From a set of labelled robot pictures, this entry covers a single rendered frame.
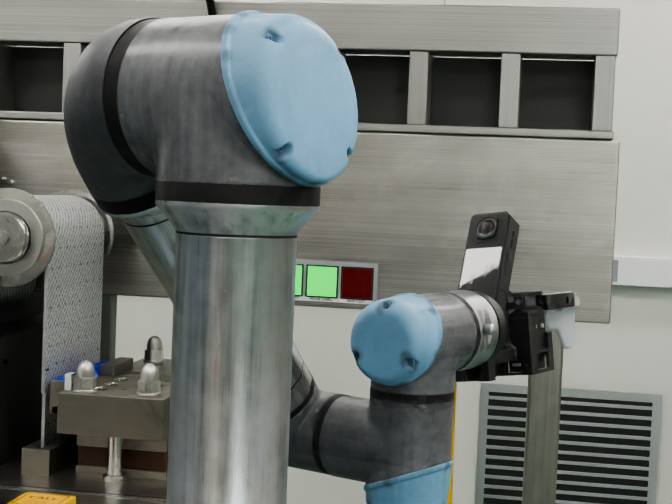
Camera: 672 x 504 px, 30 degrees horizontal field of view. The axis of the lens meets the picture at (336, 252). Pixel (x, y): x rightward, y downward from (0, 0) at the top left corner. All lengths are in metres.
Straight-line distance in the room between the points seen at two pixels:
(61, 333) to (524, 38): 0.88
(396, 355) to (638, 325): 3.41
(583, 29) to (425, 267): 0.47
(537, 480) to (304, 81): 1.55
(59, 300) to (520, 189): 0.76
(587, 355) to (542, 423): 2.18
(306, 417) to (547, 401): 1.17
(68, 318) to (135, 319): 2.69
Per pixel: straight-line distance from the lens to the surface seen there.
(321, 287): 2.12
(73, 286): 2.01
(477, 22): 2.11
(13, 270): 1.92
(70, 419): 1.88
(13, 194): 1.92
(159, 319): 4.66
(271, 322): 0.86
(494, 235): 1.25
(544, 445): 2.29
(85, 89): 0.91
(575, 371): 4.46
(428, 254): 2.10
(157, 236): 1.00
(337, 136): 0.86
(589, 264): 2.09
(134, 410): 1.84
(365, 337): 1.08
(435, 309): 1.09
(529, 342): 1.24
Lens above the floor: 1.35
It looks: 3 degrees down
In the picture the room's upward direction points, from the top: 2 degrees clockwise
